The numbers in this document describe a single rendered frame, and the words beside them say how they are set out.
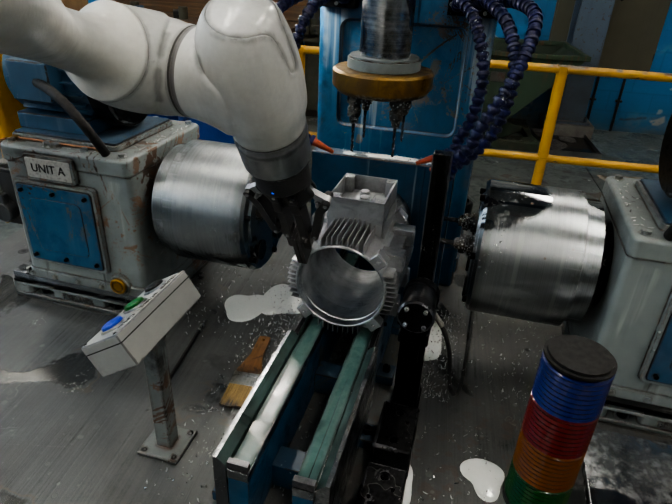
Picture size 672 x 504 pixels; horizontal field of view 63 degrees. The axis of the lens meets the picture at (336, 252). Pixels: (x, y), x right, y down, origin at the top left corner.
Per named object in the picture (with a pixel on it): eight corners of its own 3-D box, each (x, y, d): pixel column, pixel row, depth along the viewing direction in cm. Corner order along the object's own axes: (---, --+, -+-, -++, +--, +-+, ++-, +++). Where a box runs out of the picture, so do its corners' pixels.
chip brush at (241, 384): (254, 337, 114) (253, 333, 114) (277, 340, 114) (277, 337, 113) (218, 406, 97) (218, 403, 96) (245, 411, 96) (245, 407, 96)
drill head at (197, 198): (164, 217, 137) (152, 117, 125) (304, 240, 129) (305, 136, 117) (101, 264, 115) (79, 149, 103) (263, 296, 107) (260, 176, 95)
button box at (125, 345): (170, 308, 87) (151, 281, 86) (202, 295, 84) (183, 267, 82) (102, 378, 73) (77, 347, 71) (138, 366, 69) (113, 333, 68)
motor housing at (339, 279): (320, 269, 116) (323, 186, 107) (409, 286, 112) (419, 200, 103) (286, 322, 99) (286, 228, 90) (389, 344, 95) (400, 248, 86)
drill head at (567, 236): (431, 262, 122) (446, 154, 110) (629, 296, 113) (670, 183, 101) (414, 326, 101) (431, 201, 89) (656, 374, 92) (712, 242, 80)
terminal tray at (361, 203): (343, 206, 108) (344, 172, 104) (396, 215, 105) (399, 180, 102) (324, 232, 98) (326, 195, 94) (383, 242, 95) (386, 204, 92)
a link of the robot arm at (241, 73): (325, 101, 66) (230, 83, 70) (307, -21, 53) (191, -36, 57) (291, 166, 61) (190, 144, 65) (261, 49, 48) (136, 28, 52)
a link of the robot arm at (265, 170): (246, 95, 69) (256, 129, 74) (220, 148, 64) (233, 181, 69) (315, 102, 67) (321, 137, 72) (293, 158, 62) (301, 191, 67)
